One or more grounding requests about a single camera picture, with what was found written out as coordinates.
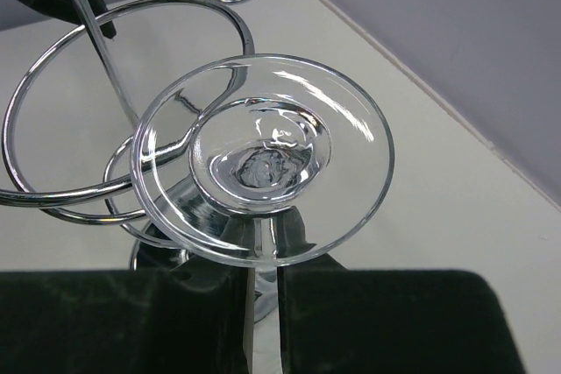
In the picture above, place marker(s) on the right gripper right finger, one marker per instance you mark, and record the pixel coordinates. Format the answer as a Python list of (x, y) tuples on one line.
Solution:
[(336, 320)]

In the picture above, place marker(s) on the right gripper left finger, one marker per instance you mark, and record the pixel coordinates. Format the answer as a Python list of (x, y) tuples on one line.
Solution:
[(190, 319)]

